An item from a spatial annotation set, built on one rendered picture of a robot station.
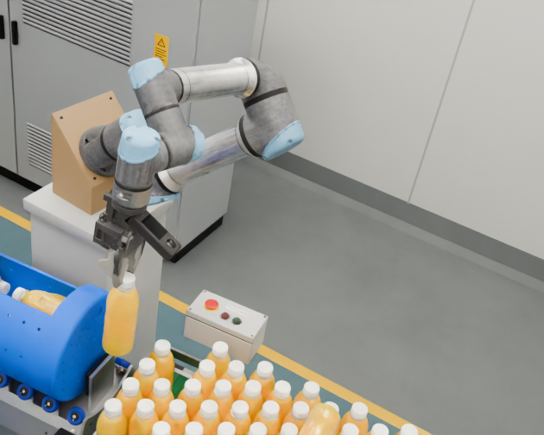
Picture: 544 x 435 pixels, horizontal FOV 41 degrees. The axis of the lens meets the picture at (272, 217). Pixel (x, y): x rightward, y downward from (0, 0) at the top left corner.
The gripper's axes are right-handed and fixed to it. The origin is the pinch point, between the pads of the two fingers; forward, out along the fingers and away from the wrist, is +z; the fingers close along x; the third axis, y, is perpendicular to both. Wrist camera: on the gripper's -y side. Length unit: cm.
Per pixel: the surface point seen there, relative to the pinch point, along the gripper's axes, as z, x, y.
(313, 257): 128, -218, 0
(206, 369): 26.6, -12.8, -19.3
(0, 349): 29.2, 9.4, 23.8
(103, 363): 34.2, -5.5, 4.8
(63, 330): 19.4, 3.8, 11.3
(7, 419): 55, 7, 22
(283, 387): 25.0, -18.1, -37.7
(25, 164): 123, -173, 161
